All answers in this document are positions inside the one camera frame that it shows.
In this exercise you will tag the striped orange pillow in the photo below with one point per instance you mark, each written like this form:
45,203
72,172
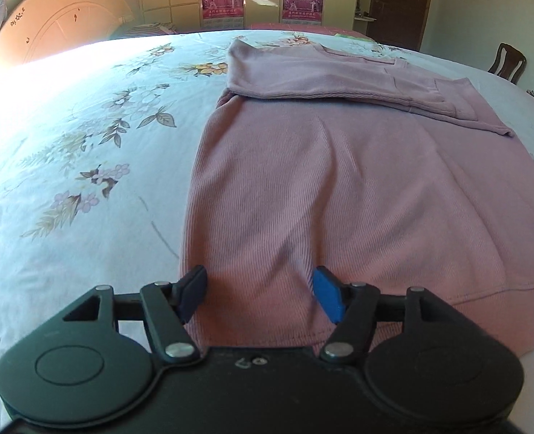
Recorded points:
152,29

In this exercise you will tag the pink checkered bedspread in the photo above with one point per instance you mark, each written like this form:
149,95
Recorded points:
292,28

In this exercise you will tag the floral white bed sheet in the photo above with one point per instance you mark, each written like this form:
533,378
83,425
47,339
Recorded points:
97,151

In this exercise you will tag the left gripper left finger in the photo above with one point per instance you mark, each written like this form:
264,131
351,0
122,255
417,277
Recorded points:
167,309

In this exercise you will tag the peach wooden headboard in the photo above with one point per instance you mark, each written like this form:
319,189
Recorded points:
40,28

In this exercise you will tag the pink knit sweater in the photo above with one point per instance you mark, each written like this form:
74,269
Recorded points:
378,170

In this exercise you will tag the dark wooden chair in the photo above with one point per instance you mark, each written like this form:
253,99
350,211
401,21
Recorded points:
509,63

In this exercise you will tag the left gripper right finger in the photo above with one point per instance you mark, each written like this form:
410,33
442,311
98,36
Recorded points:
351,307

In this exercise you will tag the dark wooden door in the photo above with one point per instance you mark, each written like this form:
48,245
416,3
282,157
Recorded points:
399,23

